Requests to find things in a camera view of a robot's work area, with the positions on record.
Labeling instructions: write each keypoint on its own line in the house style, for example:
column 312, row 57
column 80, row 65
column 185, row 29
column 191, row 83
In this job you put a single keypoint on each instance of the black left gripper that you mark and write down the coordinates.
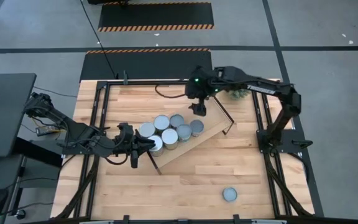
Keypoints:
column 127, row 140

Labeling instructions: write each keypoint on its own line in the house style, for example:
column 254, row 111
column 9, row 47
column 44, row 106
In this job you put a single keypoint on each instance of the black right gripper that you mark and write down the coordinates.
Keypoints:
column 199, row 109

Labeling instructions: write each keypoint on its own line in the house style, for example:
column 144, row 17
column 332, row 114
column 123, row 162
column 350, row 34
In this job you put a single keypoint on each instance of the peaches label tin can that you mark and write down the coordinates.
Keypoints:
column 156, row 144

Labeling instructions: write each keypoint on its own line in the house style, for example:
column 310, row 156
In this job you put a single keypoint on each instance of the tomato label tin can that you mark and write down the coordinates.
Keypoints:
column 196, row 127

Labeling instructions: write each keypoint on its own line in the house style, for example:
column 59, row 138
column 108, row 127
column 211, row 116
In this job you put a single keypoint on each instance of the mixed vegetables label tin can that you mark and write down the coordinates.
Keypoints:
column 184, row 132

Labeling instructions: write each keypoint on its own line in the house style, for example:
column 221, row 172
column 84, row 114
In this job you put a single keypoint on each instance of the oranges label tin can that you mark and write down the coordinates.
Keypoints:
column 169, row 137

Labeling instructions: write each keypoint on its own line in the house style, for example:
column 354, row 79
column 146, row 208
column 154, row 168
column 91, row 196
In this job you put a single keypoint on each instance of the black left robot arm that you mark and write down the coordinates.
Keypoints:
column 73, row 130

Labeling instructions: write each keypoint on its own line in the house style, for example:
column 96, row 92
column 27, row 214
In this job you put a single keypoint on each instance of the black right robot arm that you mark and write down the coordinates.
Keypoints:
column 259, row 87

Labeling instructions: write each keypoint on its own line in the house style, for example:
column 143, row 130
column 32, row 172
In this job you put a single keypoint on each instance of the small green potted plant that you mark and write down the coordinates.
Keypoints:
column 239, row 94

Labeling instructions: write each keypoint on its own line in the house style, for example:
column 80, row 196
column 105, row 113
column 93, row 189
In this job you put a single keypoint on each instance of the black hazard striped floor mat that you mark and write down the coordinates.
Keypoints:
column 154, row 15
column 148, row 65

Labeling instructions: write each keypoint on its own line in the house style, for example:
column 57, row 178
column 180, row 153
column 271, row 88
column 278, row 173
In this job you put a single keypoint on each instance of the grey table clamp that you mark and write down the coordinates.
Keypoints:
column 125, row 77

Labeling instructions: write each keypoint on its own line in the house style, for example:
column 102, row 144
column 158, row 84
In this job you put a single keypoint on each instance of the small black electronics box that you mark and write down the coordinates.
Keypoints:
column 43, row 131

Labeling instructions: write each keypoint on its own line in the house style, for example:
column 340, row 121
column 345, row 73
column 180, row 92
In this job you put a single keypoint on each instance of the black desk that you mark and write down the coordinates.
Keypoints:
column 5, row 118

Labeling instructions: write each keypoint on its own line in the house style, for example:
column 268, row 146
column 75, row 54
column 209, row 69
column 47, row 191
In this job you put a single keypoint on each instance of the wooden shelf with black frame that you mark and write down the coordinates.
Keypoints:
column 211, row 119

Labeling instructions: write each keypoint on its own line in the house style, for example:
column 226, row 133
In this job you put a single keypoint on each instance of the black aluminium table frame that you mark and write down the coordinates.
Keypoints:
column 154, row 82

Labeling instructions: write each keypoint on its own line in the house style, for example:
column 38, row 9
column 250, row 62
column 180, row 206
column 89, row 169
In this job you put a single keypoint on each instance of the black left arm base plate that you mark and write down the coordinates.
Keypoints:
column 73, row 151

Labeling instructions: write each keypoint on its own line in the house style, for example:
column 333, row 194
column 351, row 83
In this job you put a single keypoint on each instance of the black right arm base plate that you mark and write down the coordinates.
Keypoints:
column 291, row 137

